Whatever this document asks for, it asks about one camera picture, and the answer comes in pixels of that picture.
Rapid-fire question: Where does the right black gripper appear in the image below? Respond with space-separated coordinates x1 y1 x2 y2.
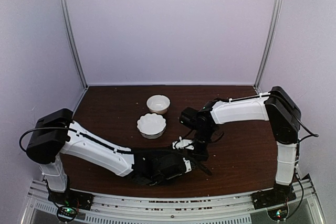
187 127 215 167

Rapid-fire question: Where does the black zippered tool case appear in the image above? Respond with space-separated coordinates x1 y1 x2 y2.
132 148 212 175

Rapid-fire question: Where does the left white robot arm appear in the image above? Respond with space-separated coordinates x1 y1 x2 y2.
21 108 192 205

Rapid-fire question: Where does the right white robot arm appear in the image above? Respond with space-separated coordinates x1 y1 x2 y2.
172 86 318 204

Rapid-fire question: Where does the scalloped white bowl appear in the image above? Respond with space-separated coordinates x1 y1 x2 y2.
136 113 166 140

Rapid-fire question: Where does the round white bowl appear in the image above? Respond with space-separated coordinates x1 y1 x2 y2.
146 94 171 115

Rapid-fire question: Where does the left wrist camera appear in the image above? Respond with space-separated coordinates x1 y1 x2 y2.
183 157 197 174

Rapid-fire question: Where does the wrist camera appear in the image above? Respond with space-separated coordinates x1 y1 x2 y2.
172 136 194 150
183 157 197 174

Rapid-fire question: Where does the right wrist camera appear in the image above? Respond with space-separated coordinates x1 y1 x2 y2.
172 136 194 150

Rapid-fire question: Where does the aluminium front rail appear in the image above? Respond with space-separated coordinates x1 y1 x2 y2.
19 179 327 223

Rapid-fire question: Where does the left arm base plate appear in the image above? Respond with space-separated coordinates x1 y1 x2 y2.
48 190 93 210

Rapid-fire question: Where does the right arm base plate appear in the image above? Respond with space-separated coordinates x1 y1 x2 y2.
251 189 297 209

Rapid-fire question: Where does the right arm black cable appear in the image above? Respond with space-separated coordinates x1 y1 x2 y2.
283 92 320 209

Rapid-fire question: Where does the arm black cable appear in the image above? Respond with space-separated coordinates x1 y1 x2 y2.
19 126 69 154
283 92 320 209

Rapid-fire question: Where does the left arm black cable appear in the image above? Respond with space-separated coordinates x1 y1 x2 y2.
19 126 69 154

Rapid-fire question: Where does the right aluminium corner post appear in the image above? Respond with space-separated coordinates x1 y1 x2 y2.
254 0 283 93

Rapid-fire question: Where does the aluminium corner post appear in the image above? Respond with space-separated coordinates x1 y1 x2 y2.
59 0 88 89
254 0 283 93

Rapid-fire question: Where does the left aluminium corner post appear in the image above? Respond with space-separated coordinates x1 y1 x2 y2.
59 0 88 89

